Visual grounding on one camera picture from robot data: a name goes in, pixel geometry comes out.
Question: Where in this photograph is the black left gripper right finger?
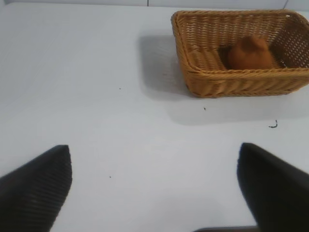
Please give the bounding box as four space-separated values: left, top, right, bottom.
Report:
236 142 309 232

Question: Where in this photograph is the knobbed orange fruit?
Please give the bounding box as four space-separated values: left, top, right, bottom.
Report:
227 35 276 71

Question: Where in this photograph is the brown woven wicker basket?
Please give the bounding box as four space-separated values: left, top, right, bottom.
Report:
171 9 309 99

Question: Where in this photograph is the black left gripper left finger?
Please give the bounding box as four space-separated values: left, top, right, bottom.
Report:
0 144 73 232

